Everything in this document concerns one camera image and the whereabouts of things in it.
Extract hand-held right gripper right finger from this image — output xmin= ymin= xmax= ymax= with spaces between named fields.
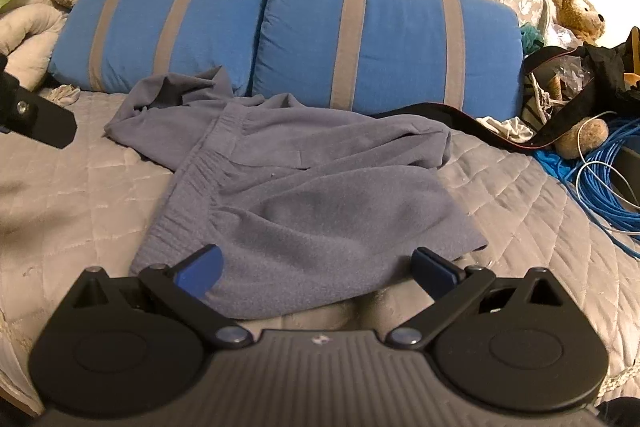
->
xmin=387 ymin=247 xmax=566 ymax=350

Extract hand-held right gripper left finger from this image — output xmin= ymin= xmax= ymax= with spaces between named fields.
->
xmin=70 ymin=244 xmax=253 ymax=350

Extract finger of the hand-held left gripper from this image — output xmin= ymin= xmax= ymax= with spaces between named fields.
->
xmin=0 ymin=54 xmax=77 ymax=150

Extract grey-blue fleece pants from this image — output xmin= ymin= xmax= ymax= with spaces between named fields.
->
xmin=103 ymin=66 xmax=488 ymax=320

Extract cream lace-trimmed cloth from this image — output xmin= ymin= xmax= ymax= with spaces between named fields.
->
xmin=47 ymin=84 xmax=82 ymax=104

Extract white comforter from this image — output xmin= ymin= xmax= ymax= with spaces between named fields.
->
xmin=0 ymin=0 xmax=68 ymax=90

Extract blue pillow with grey stripes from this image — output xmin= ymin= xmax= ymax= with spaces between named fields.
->
xmin=47 ymin=0 xmax=271 ymax=98
xmin=251 ymin=0 xmax=525 ymax=120

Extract white crumpled cloth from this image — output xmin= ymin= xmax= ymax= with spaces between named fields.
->
xmin=477 ymin=114 xmax=536 ymax=145

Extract tan plush toy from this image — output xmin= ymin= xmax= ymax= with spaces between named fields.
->
xmin=555 ymin=117 xmax=610 ymax=160

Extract clear plastic wrap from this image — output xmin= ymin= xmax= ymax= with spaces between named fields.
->
xmin=547 ymin=27 xmax=598 ymax=95

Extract teal cloth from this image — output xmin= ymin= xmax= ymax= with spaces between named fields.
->
xmin=520 ymin=22 xmax=546 ymax=55

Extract brown teddy bear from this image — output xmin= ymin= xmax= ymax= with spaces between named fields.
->
xmin=551 ymin=0 xmax=607 ymax=45

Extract black strap with red edge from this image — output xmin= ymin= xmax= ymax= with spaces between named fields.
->
xmin=372 ymin=47 xmax=608 ymax=152

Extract white cable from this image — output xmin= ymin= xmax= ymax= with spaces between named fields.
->
xmin=575 ymin=112 xmax=640 ymax=238

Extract blue cable coil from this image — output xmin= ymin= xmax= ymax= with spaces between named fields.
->
xmin=532 ymin=117 xmax=640 ymax=253

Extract white rope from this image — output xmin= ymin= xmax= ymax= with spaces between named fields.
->
xmin=525 ymin=74 xmax=566 ymax=122

